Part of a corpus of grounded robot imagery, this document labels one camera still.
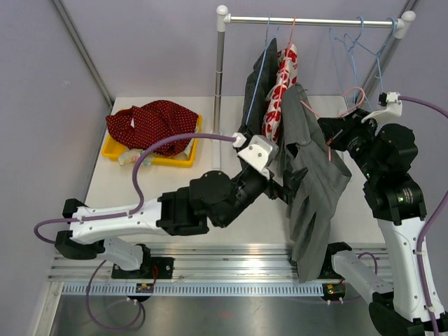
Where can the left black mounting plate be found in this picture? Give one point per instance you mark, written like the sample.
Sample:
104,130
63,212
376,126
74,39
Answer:
159,267

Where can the yellow plastic tray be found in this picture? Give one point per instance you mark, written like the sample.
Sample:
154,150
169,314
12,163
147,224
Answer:
112,149

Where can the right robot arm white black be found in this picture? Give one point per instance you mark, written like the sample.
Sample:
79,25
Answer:
409,305

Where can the silver white clothes rack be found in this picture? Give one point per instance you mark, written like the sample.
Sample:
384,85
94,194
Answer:
225,18

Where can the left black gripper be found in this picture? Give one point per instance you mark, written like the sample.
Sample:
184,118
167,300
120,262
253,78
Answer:
286,192

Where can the white red floral skirt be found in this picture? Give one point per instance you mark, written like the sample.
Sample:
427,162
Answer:
286,76

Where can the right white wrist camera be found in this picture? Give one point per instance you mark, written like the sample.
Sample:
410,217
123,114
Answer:
392,108

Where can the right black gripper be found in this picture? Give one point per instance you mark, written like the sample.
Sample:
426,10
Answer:
338,129

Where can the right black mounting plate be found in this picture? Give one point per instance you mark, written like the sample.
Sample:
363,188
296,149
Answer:
313,271

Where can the blue hanger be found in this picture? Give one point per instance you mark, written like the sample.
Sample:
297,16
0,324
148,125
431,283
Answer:
374,76
355,96
260,77

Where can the black mounting plate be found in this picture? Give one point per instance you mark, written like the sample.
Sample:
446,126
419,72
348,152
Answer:
159,267
313,271

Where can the dark grey dotted skirt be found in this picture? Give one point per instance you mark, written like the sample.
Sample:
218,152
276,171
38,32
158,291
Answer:
259,94

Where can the white slotted cable duct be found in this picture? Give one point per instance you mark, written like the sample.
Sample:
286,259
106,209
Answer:
196,289

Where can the aluminium rail base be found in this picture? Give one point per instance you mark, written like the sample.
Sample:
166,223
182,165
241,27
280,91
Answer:
241,263

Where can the red white polka-dot skirt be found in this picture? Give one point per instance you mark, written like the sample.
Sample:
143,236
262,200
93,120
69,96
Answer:
139,127

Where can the plain grey skirt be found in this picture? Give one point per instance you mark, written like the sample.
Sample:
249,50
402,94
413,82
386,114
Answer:
303,145

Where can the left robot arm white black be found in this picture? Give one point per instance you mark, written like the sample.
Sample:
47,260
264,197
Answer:
214,198

